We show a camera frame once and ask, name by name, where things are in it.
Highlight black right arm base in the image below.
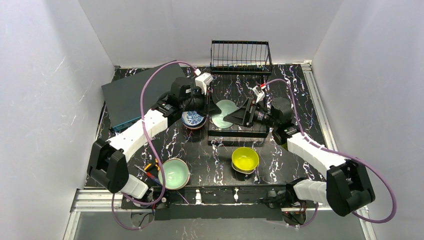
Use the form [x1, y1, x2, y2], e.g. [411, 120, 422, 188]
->
[257, 189, 319, 228]

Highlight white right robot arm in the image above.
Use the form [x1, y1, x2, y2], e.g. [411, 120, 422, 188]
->
[223, 97, 376, 217]

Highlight celadon green bowl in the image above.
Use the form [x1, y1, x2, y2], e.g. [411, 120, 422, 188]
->
[158, 158, 190, 190]

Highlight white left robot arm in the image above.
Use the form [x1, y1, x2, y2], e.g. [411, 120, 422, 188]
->
[87, 73, 213, 200]

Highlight orange handled pliers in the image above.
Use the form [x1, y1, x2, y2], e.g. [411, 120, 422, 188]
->
[143, 158, 160, 172]

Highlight blue floral white bowl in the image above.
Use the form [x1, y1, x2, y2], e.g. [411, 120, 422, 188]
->
[181, 111, 206, 121]

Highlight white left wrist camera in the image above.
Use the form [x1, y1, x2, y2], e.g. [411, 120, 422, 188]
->
[194, 68, 213, 95]

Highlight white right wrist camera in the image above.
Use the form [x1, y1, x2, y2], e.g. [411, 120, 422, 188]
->
[252, 84, 266, 103]

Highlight red blue screwdriver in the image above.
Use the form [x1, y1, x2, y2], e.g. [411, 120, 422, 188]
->
[135, 165, 162, 186]

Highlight black wire dish rack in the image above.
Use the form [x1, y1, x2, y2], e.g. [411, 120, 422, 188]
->
[207, 40, 273, 146]

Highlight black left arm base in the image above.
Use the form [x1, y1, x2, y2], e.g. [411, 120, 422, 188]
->
[120, 188, 170, 226]

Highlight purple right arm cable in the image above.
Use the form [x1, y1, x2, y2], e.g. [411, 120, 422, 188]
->
[261, 78, 398, 229]

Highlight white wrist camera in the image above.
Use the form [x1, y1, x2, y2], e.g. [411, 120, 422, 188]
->
[194, 68, 213, 95]
[252, 84, 266, 103]

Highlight grey blue network switch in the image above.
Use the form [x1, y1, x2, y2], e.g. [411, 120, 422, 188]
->
[101, 63, 186, 133]

